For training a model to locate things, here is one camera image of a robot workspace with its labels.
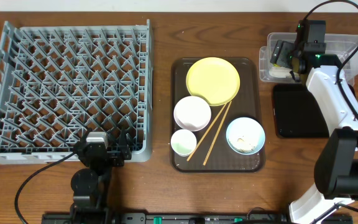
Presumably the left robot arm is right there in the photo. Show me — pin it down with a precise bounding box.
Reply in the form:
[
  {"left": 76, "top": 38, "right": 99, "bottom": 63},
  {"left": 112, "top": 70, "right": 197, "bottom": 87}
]
[{"left": 70, "top": 129, "right": 132, "bottom": 224}]

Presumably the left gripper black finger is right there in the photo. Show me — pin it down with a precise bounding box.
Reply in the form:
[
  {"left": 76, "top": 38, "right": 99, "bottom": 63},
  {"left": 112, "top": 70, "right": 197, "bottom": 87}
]
[
  {"left": 78, "top": 128, "right": 92, "bottom": 144},
  {"left": 117, "top": 128, "right": 132, "bottom": 160}
]

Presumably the yellow plate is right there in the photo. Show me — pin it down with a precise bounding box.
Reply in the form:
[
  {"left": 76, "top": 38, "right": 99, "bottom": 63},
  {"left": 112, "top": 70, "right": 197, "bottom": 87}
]
[{"left": 186, "top": 57, "right": 241, "bottom": 106}]

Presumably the wooden chopstick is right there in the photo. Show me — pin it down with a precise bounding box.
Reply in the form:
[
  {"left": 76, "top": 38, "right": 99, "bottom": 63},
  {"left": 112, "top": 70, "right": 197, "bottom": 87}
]
[
  {"left": 203, "top": 101, "right": 232, "bottom": 166},
  {"left": 186, "top": 103, "right": 227, "bottom": 161}
]

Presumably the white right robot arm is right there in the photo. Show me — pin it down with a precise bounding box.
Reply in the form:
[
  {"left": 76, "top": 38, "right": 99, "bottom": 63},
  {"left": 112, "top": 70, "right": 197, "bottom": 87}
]
[{"left": 271, "top": 40, "right": 358, "bottom": 223}]

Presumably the wooden chopstick left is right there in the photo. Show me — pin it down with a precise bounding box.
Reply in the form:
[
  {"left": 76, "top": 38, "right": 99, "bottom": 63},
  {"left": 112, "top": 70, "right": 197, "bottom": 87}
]
[{"left": 186, "top": 103, "right": 227, "bottom": 161}]

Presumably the clear plastic bin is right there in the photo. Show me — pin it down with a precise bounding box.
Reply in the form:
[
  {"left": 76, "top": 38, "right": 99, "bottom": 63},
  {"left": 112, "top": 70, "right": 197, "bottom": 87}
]
[{"left": 259, "top": 32, "right": 358, "bottom": 85}]

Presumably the grey dishwasher rack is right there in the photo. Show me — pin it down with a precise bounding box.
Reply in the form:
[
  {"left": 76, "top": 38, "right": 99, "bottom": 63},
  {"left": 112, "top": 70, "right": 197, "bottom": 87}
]
[{"left": 0, "top": 22, "right": 154, "bottom": 164}]

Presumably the pink bowl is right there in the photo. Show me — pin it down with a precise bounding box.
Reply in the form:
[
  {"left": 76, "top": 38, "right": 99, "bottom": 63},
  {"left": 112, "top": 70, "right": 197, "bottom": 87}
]
[{"left": 173, "top": 96, "right": 211, "bottom": 132}]

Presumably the light blue bowl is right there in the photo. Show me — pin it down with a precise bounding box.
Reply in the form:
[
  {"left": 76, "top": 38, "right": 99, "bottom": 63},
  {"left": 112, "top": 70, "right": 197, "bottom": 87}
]
[{"left": 226, "top": 117, "right": 265, "bottom": 156}]

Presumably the black waste bin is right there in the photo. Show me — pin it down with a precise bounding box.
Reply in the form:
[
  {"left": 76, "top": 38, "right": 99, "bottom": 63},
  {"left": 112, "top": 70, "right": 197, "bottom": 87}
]
[{"left": 272, "top": 82, "right": 358, "bottom": 139}]

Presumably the white napkin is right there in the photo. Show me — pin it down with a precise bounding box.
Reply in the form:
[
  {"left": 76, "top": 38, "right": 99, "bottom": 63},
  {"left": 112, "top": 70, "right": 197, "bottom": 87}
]
[{"left": 269, "top": 67, "right": 291, "bottom": 78}]

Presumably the wooden chopstick right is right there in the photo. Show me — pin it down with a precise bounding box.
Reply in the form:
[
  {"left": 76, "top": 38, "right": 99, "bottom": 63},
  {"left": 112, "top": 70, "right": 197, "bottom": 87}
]
[{"left": 203, "top": 101, "right": 232, "bottom": 166}]

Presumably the small white green cup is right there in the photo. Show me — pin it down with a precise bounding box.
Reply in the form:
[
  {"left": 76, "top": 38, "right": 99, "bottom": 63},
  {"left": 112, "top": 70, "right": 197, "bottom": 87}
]
[{"left": 170, "top": 129, "right": 197, "bottom": 157}]

